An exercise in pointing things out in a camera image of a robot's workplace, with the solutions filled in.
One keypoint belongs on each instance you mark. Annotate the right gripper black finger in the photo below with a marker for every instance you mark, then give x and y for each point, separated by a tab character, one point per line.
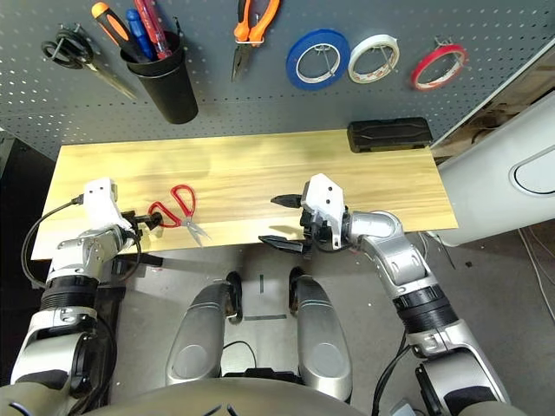
284	244
288	202

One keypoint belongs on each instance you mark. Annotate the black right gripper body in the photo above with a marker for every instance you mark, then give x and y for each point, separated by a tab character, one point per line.
316	234

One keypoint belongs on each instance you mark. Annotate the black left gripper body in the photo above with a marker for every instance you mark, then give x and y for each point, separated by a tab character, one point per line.
130	214

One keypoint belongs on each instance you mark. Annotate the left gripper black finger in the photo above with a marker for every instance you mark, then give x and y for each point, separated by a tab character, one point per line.
139	224
156	222

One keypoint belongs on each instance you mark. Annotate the orange black needle-nose pliers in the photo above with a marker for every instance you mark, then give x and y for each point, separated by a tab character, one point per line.
245	30

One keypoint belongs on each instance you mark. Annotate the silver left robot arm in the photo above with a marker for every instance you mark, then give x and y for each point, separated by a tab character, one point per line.
73	255

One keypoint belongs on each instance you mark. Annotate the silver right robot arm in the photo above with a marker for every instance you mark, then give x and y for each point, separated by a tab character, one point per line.
390	247

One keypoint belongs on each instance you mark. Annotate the dark grey pegboard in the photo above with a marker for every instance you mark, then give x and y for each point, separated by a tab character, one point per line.
260	108

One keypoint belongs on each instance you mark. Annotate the metal pegboard hook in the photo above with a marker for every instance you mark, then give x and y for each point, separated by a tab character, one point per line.
383	52
327	58
440	41

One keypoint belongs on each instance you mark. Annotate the silver right robot leg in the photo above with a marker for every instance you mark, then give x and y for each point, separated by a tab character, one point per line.
321	338

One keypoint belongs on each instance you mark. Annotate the silver robot leg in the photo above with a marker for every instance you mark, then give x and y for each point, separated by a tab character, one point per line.
321	338
199	338

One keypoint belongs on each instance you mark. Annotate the black equipment case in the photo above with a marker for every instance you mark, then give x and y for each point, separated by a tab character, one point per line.
13	195

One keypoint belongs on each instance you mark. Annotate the black tool case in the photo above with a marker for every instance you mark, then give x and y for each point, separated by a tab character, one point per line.
390	134

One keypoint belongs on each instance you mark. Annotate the silver left robot leg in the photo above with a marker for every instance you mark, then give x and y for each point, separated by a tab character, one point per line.
199	338

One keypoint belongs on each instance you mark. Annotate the black plastic cup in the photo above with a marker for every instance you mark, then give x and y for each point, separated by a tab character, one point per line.
173	95

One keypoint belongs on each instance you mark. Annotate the blue tape roll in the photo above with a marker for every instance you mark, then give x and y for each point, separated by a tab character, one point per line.
292	65

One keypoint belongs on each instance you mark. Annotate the white tape roll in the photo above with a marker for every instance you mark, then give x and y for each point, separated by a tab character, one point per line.
353	65

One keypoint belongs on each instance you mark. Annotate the grey robot torso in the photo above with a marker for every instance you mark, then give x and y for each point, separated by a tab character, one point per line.
260	398

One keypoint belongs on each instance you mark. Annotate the orange black screwdriver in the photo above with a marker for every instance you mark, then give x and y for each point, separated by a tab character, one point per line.
110	24

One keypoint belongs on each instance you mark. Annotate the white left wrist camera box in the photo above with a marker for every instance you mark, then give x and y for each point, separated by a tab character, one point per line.
99	203

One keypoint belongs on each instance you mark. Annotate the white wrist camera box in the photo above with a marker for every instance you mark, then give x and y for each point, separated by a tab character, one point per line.
325	195
99	203

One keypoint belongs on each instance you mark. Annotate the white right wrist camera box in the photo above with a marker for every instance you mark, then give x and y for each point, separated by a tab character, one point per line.
325	195

